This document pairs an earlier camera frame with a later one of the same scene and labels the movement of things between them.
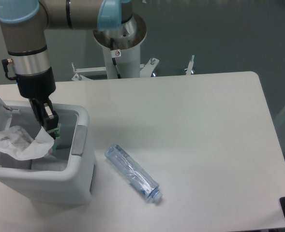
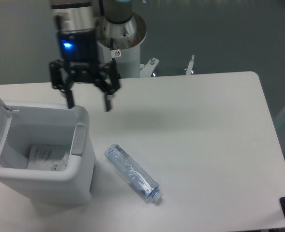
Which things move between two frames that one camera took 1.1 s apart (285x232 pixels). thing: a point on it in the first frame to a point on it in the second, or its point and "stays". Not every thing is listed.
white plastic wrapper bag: x=17 y=142 to x=47 y=157
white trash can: x=66 y=177 stays
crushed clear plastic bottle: x=133 y=174 stays
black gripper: x=40 y=85 to x=78 y=49
